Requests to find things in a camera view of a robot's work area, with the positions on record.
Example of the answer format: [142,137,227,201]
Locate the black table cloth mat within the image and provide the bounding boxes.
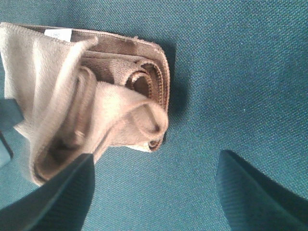
[0,0,308,231]

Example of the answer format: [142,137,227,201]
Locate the brown microfibre towel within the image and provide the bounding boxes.
[0,22,170,185]

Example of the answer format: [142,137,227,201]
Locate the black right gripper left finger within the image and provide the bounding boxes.
[0,154,94,231]

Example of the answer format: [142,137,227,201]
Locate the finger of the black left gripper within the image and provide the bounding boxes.
[0,98,24,167]

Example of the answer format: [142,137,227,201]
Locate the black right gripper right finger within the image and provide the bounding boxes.
[216,150,308,231]

